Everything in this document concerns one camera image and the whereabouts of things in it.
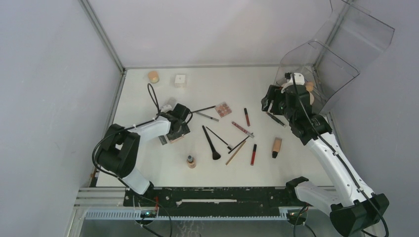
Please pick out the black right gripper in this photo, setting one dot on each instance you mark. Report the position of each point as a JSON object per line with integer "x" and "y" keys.
{"x": 273, "y": 93}

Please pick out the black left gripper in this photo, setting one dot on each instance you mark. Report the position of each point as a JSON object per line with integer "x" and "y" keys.
{"x": 184, "y": 130}

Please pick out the beige beauty blender sponge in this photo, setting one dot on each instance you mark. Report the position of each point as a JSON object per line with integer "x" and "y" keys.
{"x": 309, "y": 86}

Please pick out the orange square powder compact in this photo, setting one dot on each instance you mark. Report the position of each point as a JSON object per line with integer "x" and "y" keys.
{"x": 164, "y": 140}

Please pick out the nine-pan eyeshadow palette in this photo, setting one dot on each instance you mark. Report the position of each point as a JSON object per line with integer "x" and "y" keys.
{"x": 223, "y": 109}

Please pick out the clear acrylic makeup organizer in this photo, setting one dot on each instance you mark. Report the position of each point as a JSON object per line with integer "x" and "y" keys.
{"x": 348, "y": 42}

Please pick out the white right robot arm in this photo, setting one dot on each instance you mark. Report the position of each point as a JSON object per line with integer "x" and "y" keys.
{"x": 355, "y": 206}

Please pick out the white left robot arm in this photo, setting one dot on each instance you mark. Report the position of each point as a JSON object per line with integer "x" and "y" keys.
{"x": 116, "y": 154}

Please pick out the clear plastic bottle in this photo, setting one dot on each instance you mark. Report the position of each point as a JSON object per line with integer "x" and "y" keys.
{"x": 172, "y": 102}

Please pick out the checkered eyeliner pencil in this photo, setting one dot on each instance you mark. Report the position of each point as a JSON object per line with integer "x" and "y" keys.
{"x": 206, "y": 116}

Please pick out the dark green lipstick pencil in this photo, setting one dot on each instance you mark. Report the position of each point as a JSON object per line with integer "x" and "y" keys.
{"x": 277, "y": 120}

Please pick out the white cube box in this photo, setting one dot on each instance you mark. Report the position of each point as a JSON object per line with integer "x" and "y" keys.
{"x": 180, "y": 81}

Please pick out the beige foundation bottle black cap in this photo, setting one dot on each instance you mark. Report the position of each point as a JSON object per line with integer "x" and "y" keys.
{"x": 276, "y": 147}

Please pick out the peach foundation bottle silver pump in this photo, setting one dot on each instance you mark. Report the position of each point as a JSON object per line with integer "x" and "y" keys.
{"x": 191, "y": 162}

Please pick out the round tan jar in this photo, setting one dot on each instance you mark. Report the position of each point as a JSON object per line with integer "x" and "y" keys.
{"x": 153, "y": 77}

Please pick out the orange-red lip gloss tube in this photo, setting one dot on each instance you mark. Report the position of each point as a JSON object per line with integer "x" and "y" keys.
{"x": 247, "y": 117}

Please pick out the large black powder brush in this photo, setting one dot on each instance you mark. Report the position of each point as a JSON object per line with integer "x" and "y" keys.
{"x": 215, "y": 154}

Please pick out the red glitter lip gloss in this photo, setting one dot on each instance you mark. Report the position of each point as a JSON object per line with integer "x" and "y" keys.
{"x": 242, "y": 129}

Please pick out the thin black angled brush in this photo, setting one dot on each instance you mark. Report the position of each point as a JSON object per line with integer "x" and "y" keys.
{"x": 229, "y": 146}

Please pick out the red black liquid lipstick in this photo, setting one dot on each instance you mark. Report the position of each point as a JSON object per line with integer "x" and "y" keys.
{"x": 253, "y": 155}

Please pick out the black slim liner brush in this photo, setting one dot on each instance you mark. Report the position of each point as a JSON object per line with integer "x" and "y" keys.
{"x": 238, "y": 145}

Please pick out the gold slim pencil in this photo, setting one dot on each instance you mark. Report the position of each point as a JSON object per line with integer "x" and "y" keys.
{"x": 235, "y": 153}

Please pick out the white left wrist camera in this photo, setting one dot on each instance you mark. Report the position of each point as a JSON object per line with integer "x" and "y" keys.
{"x": 166, "y": 108}

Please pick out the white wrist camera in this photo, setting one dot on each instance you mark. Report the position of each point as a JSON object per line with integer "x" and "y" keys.
{"x": 166, "y": 108}
{"x": 291, "y": 79}

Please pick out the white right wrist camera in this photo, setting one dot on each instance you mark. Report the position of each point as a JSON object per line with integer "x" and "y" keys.
{"x": 291, "y": 79}

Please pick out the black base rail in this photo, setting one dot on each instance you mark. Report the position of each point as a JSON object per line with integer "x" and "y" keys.
{"x": 202, "y": 202}

